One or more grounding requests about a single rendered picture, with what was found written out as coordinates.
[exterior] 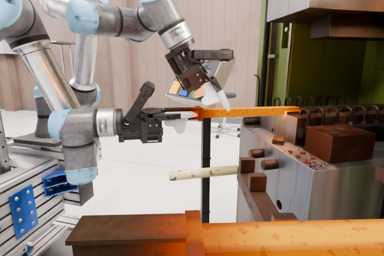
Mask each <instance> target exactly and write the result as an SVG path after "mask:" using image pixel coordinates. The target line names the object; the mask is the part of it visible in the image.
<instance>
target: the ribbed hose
mask: <svg viewBox="0 0 384 256"><path fill-rule="evenodd" d="M267 7H268V0H266V7H265V23H264V39H263V54H262V69H261V87H260V101H259V107H264V100H265V79H266V69H267V51H268V38H269V26H270V22H267Z"/></svg>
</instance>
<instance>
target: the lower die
mask: <svg viewBox="0 0 384 256"><path fill-rule="evenodd" d="M382 104H384V103H382ZM382 104H358V105H382ZM332 106H357V105H332ZM306 107H331V106H306ZM300 108H304V107H300ZM327 110H328V109H324V111H325V125H334V122H335V117H336V111H335V110H334V109H331V111H330V113H327ZM338 110H339V121H338V123H339V125H342V124H347V123H348V121H349V116H350V111H349V109H344V111H343V113H342V112H340V110H341V109H338ZM299 112H300V110H297V111H285V115H271V116H260V127H262V128H264V129H266V130H268V131H270V132H271V133H273V134H275V135H277V136H281V137H285V140H286V141H288V142H290V143H292V144H294V145H304V144H305V138H304V139H303V138H299V136H297V131H298V128H302V127H305V126H306V123H307V112H306V111H305V110H304V111H303V114H299ZM313 112H314V110H310V113H311V118H310V126H320V123H321V119H322V112H321V111H320V110H317V113H316V114H314V113H313ZM375 115H376V109H375V108H374V107H371V108H369V111H367V113H366V120H365V121H366V123H374V120H375ZM362 117H363V110H362V109H361V108H357V111H356V112H353V120H352V122H353V124H361V120H362ZM378 120H379V123H380V122H384V107H383V108H381V110H380V111H379V118H378ZM272 129H273V130H274V131H272ZM377 138H384V133H376V139H377Z"/></svg>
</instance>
